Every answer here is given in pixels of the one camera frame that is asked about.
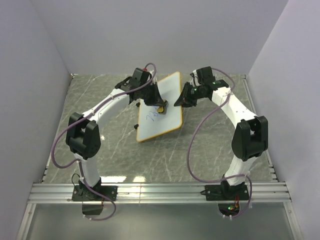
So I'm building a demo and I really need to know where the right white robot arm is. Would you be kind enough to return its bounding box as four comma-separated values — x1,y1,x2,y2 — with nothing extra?
174,77,269,200

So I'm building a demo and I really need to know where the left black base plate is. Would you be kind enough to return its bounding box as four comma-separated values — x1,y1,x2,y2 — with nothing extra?
71,185,118,202

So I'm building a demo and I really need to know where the yellow black eraser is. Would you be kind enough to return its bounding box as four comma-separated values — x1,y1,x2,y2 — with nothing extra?
156,100,168,114

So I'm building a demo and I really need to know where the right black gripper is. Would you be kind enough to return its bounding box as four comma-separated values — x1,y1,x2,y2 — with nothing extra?
173,82,204,109

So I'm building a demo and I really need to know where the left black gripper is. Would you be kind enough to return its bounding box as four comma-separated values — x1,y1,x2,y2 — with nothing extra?
140,82,165,107

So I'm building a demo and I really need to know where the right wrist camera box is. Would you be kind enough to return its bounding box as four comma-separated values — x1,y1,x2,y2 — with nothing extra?
195,66,216,85

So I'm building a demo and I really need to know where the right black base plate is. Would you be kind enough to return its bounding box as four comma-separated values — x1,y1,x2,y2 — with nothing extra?
200,184,250,201

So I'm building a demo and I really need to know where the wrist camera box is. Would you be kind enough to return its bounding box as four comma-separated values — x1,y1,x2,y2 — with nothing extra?
130,67,151,86
195,66,216,85

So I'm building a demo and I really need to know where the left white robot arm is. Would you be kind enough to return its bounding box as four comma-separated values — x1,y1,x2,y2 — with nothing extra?
65,77,167,201

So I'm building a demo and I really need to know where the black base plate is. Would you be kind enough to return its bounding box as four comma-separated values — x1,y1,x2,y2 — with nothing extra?
71,185,118,202
200,184,250,201

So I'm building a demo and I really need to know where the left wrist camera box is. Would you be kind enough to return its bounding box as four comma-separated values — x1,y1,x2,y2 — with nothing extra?
130,67,151,86

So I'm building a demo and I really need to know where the aluminium front rail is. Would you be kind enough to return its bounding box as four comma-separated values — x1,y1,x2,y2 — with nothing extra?
27,182,291,204

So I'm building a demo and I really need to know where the yellow framed whiteboard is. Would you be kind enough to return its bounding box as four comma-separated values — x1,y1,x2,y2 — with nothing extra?
136,71,183,142

